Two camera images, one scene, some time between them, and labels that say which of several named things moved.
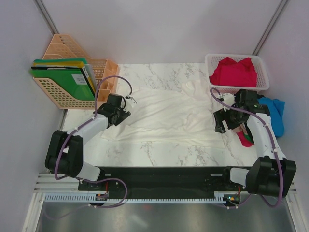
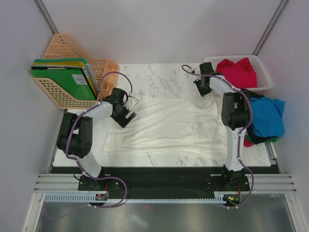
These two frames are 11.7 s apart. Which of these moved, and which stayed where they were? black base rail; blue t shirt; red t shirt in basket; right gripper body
Moved: right gripper body
Stayed: red t shirt in basket; blue t shirt; black base rail
